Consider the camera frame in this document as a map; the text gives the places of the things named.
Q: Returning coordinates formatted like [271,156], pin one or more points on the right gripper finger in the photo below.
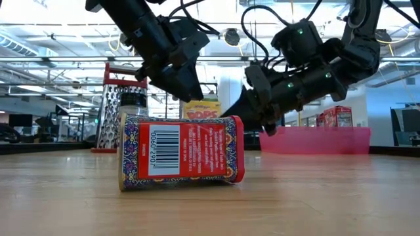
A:
[246,111]
[270,129]

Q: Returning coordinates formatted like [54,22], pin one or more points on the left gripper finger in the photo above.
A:
[187,82]
[164,88]

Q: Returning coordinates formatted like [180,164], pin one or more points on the yellow Corn Pops box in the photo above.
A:
[200,110]

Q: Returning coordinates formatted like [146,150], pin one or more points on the glass shaker black lid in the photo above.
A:
[133,100]

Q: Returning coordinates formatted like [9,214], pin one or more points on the small red cereal box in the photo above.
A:
[336,116]

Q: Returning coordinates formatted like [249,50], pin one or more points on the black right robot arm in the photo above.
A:
[357,55]

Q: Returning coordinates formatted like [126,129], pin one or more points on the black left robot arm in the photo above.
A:
[138,29]

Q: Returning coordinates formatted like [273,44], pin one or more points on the red translucent plastic bin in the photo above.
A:
[315,141]

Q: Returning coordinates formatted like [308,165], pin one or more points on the red patterned spice tin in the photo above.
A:
[182,152]

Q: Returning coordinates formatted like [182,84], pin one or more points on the black monitor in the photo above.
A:
[21,120]

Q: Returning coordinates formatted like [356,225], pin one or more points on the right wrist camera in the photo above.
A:
[259,80]

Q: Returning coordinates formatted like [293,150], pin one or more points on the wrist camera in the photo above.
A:
[259,80]
[192,46]

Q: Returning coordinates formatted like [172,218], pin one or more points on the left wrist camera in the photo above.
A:
[192,46]

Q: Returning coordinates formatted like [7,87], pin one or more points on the background workstation frame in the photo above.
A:
[410,124]
[80,126]

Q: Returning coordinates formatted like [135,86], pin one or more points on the black metal table frame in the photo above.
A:
[49,148]

